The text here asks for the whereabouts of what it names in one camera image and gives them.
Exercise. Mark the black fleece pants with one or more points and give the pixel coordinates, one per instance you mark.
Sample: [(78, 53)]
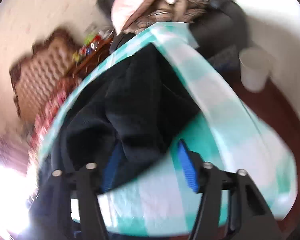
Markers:
[(140, 102)]

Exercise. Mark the brown patterned folded clothes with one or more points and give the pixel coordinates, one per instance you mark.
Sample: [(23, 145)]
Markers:
[(162, 11)]

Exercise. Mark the black leather armchair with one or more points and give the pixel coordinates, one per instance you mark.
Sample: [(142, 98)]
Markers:
[(221, 34)]

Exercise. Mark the teal white checkered bedsheet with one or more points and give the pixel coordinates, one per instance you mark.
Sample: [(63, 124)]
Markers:
[(226, 133)]

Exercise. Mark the white plastic bin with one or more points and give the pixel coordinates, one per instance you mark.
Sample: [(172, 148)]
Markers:
[(256, 65)]

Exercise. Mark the tufted tan leather headboard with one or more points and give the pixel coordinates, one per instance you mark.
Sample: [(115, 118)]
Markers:
[(34, 76)]

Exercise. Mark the red floral blanket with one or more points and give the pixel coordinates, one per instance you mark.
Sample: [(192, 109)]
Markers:
[(48, 112)]

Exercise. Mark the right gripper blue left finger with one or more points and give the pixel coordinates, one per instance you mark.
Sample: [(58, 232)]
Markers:
[(111, 169)]

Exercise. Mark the dark wooden nightstand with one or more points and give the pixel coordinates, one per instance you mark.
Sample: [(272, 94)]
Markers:
[(92, 61)]

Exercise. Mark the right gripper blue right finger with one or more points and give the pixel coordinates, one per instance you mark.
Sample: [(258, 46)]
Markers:
[(189, 161)]

